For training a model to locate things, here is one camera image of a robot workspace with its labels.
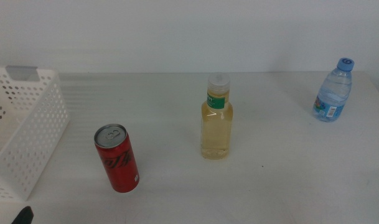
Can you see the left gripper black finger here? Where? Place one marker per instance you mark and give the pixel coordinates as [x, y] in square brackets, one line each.
[25, 217]

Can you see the clear water bottle blue cap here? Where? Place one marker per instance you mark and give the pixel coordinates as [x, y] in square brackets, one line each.
[332, 93]

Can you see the red cola can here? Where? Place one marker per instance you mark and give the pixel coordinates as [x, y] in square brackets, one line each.
[119, 165]

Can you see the white perforated plastic basket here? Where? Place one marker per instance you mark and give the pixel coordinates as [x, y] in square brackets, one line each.
[22, 190]

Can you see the yellow tea bottle green label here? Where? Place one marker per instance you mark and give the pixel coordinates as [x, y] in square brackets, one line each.
[216, 133]

